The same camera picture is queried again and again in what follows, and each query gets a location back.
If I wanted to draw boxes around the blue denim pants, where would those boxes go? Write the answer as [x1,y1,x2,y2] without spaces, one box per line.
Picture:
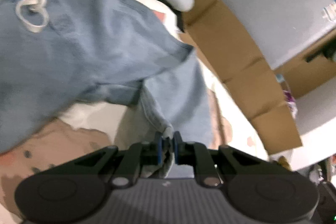
[1,0,213,152]

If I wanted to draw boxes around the cream bear print bedsheet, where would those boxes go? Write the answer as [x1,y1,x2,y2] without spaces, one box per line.
[1,0,268,214]

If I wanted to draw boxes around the brown cardboard box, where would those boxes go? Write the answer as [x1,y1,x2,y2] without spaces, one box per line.
[183,0,335,155]

